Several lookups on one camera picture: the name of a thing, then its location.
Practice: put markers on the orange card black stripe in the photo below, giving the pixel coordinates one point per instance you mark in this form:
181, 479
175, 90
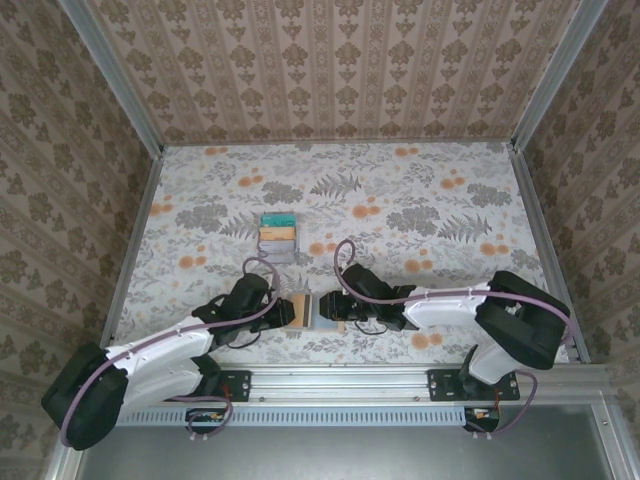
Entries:
302, 311

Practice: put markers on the beige card holder clear sleeves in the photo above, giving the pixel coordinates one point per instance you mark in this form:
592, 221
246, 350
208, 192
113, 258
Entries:
325, 325

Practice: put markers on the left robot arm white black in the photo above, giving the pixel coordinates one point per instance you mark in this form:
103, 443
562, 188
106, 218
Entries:
165, 355

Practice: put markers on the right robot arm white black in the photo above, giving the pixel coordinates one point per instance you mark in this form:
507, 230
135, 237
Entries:
440, 312

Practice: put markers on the grey card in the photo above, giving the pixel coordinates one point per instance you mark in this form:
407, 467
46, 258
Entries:
277, 246

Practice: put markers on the plain orange card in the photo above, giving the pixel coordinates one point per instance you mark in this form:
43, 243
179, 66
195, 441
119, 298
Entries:
277, 234

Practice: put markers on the teal printed card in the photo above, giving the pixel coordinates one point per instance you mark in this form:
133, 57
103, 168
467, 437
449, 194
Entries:
279, 220

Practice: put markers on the floral patterned table cover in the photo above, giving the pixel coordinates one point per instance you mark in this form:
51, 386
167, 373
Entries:
400, 200

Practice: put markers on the aluminium table edge profile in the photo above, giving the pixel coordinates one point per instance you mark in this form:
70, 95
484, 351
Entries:
537, 225
137, 240

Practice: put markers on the grey metal sheet panel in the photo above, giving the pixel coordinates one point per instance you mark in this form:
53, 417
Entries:
340, 455

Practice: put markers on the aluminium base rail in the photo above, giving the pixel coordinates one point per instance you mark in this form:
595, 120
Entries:
340, 382

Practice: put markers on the aluminium frame post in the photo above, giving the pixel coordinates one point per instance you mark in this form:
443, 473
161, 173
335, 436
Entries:
555, 75
115, 80

